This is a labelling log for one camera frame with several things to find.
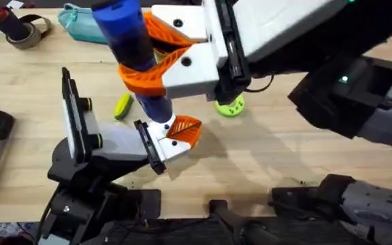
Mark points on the black upright wrist plate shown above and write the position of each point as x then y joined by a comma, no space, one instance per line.
77,112

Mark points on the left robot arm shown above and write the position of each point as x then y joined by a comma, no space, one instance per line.
80,211

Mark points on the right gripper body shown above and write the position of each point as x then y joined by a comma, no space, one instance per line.
284,27

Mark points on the teal zip bag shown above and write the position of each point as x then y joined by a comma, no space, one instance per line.
80,25

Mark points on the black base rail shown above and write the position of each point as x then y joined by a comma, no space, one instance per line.
189,233

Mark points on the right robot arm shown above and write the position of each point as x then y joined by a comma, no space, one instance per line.
379,211

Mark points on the black tool pouch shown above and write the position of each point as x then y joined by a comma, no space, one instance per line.
10,24

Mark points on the yellow green toy vegetable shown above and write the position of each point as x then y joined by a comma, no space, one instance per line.
123,107

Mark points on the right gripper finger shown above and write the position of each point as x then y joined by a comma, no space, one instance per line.
182,20
192,75

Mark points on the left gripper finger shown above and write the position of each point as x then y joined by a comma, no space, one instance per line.
182,124
177,146

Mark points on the brown tape roll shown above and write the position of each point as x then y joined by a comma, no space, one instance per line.
24,42

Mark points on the green disc with holes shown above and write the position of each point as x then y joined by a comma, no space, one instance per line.
231,109

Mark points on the blue electric screwdriver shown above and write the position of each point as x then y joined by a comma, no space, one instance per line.
124,27

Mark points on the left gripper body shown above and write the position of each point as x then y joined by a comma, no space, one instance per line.
121,143

